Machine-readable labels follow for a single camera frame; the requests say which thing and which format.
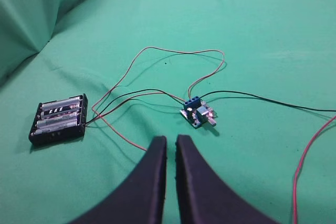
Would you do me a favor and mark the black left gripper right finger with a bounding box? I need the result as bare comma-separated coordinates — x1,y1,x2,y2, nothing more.
176,135,276,223

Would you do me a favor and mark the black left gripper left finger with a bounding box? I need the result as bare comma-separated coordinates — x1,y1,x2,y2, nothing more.
71,136,167,224

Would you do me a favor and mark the blue motor controller board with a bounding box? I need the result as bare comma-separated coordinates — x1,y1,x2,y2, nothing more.
180,96,217,129

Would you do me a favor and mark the aa battery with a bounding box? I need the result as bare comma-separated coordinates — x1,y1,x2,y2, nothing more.
36,118,77,129
41,96,81,111
40,105,79,120

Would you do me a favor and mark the black battery holder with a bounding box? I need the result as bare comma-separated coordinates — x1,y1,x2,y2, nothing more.
28,93,88,147

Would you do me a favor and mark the top AA battery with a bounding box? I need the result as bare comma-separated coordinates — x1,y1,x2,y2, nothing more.
41,96,81,111

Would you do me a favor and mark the green backdrop cloth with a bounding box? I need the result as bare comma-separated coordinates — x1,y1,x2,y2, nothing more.
1,0,335,98

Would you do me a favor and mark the black battery lead wire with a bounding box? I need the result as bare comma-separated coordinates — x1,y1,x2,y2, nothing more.
84,89,187,126

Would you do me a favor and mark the red battery lead wire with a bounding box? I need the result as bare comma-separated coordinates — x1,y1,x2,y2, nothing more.
91,47,226,152

